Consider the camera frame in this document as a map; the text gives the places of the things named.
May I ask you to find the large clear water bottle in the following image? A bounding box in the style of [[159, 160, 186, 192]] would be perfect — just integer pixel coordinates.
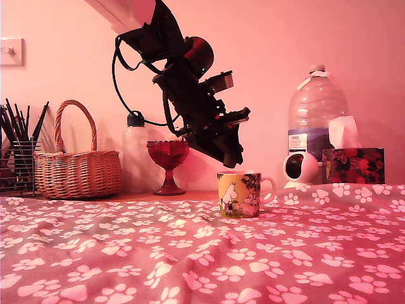
[[287, 65, 349, 164]]

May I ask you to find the long black looping cable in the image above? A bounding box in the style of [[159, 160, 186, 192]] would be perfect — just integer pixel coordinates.
[[111, 34, 178, 127]]

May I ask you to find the small white round camera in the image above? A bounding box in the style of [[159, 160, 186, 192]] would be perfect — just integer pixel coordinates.
[[282, 152, 320, 190]]

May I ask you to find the wall switch plate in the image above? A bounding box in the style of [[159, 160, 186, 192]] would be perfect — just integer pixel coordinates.
[[0, 38, 25, 68]]

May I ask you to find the clear bottle with black cap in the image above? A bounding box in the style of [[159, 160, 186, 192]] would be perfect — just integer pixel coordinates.
[[122, 110, 153, 194]]

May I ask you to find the black utensil handle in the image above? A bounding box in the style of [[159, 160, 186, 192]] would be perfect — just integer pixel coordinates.
[[23, 105, 30, 141], [4, 98, 25, 143], [30, 101, 49, 141]]

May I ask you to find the grey gripper camera box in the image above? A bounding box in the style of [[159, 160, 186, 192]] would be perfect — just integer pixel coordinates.
[[205, 71, 235, 96]]

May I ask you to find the paw-print cloth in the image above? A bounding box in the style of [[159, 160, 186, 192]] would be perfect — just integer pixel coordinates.
[[0, 182, 405, 304]]

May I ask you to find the white tissue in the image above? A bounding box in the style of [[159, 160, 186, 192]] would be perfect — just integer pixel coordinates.
[[328, 115, 362, 149]]

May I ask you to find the red glass goblet bowl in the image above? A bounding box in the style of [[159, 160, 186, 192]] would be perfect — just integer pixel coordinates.
[[146, 140, 190, 196]]

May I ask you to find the short black cable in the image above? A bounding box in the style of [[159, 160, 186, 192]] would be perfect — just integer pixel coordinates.
[[117, 37, 148, 72]]

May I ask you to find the yellow cartoon mug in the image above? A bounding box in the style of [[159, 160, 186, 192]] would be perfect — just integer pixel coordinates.
[[216, 171, 278, 219]]

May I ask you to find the floral tissue box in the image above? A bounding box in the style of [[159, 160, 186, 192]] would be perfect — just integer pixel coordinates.
[[321, 147, 386, 185]]

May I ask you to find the wicker basket with handle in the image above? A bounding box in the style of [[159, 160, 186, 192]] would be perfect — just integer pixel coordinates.
[[33, 99, 123, 200]]

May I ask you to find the wire utensil rack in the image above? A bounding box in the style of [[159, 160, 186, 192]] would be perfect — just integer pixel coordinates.
[[0, 141, 42, 197]]

